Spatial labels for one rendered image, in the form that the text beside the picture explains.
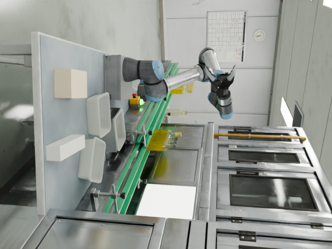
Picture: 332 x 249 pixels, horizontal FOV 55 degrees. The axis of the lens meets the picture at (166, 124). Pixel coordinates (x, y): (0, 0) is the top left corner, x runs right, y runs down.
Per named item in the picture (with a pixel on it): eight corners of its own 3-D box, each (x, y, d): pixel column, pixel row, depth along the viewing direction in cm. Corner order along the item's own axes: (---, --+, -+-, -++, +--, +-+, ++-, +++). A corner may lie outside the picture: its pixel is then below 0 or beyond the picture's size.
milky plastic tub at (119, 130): (104, 152, 195) (118, 152, 193) (100, 118, 185) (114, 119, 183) (113, 138, 210) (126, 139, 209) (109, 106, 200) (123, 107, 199)
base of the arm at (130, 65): (122, 57, 189) (138, 57, 187) (129, 57, 203) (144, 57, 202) (122, 83, 192) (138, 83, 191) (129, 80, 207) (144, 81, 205)
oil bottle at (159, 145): (137, 150, 223) (168, 151, 220) (137, 143, 221) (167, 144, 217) (139, 146, 228) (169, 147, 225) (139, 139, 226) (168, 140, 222)
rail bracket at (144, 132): (134, 147, 212) (152, 148, 210) (132, 125, 205) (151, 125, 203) (135, 145, 215) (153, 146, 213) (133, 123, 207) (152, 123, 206)
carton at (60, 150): (45, 145, 128) (59, 146, 127) (72, 134, 151) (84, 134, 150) (46, 160, 129) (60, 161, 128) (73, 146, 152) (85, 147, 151)
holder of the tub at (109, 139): (105, 159, 197) (117, 160, 196) (99, 118, 185) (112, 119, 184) (113, 145, 212) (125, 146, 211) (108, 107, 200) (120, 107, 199)
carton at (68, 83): (54, 68, 132) (70, 68, 131) (71, 71, 148) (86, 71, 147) (54, 98, 134) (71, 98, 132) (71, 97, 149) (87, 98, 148)
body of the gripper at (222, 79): (216, 71, 172) (219, 89, 180) (213, 80, 166) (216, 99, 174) (230, 71, 169) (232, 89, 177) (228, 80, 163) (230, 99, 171)
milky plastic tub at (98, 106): (84, 138, 169) (100, 139, 167) (81, 96, 163) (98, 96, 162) (97, 129, 185) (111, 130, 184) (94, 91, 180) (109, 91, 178)
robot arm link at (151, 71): (142, 56, 197) (164, 56, 195) (144, 75, 205) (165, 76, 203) (138, 65, 188) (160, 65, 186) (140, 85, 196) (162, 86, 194)
